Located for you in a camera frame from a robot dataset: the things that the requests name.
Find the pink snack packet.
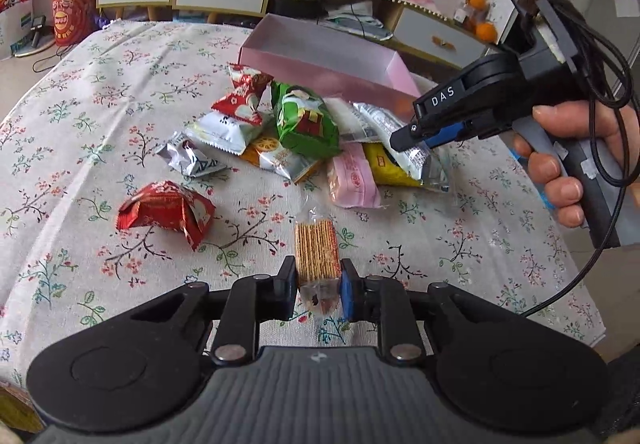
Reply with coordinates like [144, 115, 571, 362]
[328, 143, 382, 209]

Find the white shopping bag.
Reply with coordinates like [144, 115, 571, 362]
[0, 0, 34, 60]

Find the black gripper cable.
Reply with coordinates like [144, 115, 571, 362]
[496, 0, 636, 318]

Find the right hand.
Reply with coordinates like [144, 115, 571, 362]
[513, 100, 639, 228]

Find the silver white snack packet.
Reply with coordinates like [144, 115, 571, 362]
[354, 103, 450, 193]

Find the silver blue snack packet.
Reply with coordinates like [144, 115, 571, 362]
[155, 132, 227, 178]

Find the pink cardboard box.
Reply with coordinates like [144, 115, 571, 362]
[239, 14, 420, 121]

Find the clear cracker packet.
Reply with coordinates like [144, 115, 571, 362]
[294, 204, 342, 315]

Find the green snack packet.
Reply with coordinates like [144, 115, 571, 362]
[271, 81, 341, 160]

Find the yellow snack packet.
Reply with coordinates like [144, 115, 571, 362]
[361, 143, 421, 187]

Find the floral cloth mat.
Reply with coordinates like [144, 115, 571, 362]
[1, 22, 605, 387]

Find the red white snack packet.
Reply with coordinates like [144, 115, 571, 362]
[212, 64, 272, 126]

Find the white biscuit packet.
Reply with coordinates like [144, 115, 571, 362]
[183, 112, 265, 156]

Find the orange print snack packet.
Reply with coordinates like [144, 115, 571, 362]
[240, 134, 321, 184]

